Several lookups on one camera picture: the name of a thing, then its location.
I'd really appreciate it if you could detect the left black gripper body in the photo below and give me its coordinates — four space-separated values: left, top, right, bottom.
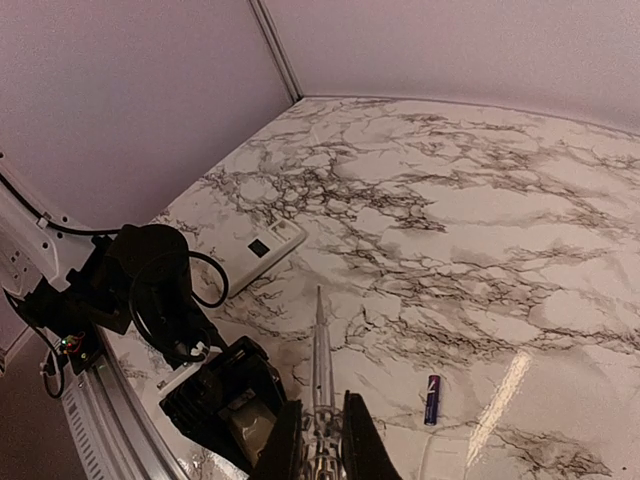
29 224 225 368

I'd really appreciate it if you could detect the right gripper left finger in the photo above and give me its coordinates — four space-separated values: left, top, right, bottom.
252 400 302 480

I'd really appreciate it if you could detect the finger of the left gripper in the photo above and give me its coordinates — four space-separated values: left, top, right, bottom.
199 336 286 470

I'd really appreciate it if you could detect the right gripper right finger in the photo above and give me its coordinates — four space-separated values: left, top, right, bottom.
342 391 400 480

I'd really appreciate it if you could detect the beige grey remote control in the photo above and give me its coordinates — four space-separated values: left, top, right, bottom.
226 398 276 465

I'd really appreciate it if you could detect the clear handle screwdriver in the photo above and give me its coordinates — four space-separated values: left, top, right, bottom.
301 286 346 479

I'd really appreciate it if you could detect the white battery cover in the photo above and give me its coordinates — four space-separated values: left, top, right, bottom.
419 435 477 480

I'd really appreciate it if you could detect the white remote control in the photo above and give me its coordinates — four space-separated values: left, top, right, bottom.
224 219 307 298

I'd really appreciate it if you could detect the purple battery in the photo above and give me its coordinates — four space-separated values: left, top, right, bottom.
424 375 441 426

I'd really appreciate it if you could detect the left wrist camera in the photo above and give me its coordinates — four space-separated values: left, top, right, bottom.
156 347 223 445

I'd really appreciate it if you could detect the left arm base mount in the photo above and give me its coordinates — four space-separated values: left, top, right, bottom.
34 327 103 400

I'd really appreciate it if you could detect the front aluminium rail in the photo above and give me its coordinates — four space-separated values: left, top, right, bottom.
62 349 188 480

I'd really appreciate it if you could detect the left aluminium frame post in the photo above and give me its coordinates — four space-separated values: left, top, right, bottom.
248 0 304 104

